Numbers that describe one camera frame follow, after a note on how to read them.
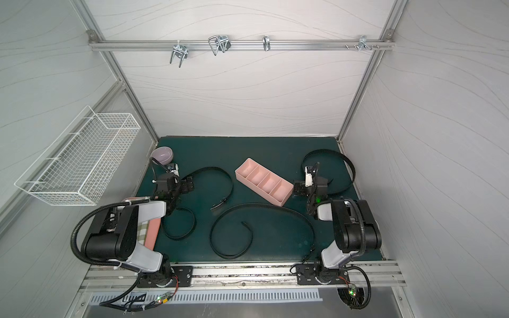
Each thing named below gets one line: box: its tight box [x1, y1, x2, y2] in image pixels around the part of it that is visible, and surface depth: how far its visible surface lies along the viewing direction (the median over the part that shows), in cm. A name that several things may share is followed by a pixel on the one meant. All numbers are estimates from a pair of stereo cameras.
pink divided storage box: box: [234, 157, 295, 208], surface depth 98 cm
